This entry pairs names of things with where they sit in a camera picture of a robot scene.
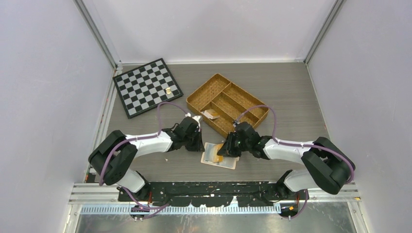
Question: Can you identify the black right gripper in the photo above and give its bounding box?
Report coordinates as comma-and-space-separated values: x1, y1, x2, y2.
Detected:
218, 132, 251, 158

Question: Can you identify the beige leather card holder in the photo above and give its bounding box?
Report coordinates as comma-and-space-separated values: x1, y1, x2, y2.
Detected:
201, 143, 239, 169

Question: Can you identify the white card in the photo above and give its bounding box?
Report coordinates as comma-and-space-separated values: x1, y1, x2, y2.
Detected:
201, 109, 220, 120

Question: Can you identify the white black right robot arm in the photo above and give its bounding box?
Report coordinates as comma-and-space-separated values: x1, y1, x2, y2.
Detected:
217, 122, 356, 199

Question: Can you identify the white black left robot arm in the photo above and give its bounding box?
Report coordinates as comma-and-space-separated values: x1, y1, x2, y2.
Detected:
88, 116, 205, 201

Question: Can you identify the woven wicker divided tray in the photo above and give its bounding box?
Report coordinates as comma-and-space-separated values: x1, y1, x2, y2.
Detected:
186, 74, 269, 138

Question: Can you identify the black white chessboard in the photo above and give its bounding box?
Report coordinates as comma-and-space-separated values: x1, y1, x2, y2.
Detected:
113, 58, 184, 119

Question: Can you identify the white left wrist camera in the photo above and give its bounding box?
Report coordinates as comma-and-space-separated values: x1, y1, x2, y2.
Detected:
192, 115, 203, 128

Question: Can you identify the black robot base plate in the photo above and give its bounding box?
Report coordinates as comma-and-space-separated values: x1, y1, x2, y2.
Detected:
118, 181, 306, 207

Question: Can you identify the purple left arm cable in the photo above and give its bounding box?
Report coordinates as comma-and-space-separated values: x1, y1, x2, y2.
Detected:
99, 101, 192, 220

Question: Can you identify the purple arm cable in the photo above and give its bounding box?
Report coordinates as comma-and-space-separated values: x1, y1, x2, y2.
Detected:
99, 101, 192, 220
233, 105, 355, 221

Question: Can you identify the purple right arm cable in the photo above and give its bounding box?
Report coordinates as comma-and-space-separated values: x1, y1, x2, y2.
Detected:
233, 105, 355, 221

